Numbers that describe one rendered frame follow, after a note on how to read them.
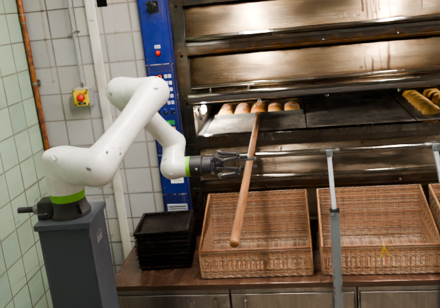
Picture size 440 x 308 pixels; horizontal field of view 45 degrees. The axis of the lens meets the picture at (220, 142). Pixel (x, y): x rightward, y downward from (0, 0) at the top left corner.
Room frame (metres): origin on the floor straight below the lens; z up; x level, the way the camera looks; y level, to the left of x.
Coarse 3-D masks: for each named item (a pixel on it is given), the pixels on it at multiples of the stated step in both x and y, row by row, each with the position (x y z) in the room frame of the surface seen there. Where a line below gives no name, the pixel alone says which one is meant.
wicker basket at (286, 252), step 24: (264, 192) 2.78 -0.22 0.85; (288, 192) 2.77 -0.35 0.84; (216, 216) 2.79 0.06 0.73; (264, 216) 2.75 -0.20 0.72; (288, 216) 2.73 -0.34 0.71; (216, 240) 2.76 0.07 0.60; (240, 240) 2.74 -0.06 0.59; (264, 240) 2.72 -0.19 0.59; (288, 240) 2.69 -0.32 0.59; (216, 264) 2.49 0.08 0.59; (240, 264) 2.35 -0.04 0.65; (264, 264) 2.33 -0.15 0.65; (288, 264) 2.42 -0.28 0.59; (312, 264) 2.30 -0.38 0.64
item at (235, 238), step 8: (256, 120) 3.01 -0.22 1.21; (256, 128) 2.81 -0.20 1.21; (256, 136) 2.67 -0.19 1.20; (248, 152) 2.38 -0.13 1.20; (248, 168) 2.13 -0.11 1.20; (248, 176) 2.03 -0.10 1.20; (248, 184) 1.96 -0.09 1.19; (240, 192) 1.86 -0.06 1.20; (240, 200) 1.78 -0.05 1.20; (240, 208) 1.70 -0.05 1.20; (240, 216) 1.63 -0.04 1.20; (240, 224) 1.58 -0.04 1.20; (232, 232) 1.52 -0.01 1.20; (240, 232) 1.53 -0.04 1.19; (232, 240) 1.46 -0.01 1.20
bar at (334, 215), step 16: (400, 144) 2.36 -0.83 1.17; (416, 144) 2.34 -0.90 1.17; (432, 144) 2.32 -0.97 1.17; (336, 208) 2.20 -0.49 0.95; (336, 224) 2.17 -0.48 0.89; (336, 240) 2.17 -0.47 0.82; (336, 256) 2.17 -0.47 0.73; (336, 272) 2.17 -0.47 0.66; (336, 288) 2.17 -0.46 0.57; (336, 304) 2.18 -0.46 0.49
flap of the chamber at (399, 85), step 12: (384, 84) 2.58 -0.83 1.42; (396, 84) 2.57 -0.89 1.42; (408, 84) 2.56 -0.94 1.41; (420, 84) 2.55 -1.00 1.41; (432, 84) 2.54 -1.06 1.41; (216, 96) 2.71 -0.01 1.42; (228, 96) 2.70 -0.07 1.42; (240, 96) 2.69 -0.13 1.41; (252, 96) 2.68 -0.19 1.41; (264, 96) 2.67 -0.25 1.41; (276, 96) 2.66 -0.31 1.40; (288, 96) 2.75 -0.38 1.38
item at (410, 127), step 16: (288, 128) 2.85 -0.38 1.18; (304, 128) 2.81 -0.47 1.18; (320, 128) 2.78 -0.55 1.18; (336, 128) 2.76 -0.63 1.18; (352, 128) 2.74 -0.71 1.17; (368, 128) 2.73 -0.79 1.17; (384, 128) 2.72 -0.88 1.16; (400, 128) 2.71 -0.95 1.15; (416, 128) 2.69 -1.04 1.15; (432, 128) 2.68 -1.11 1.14
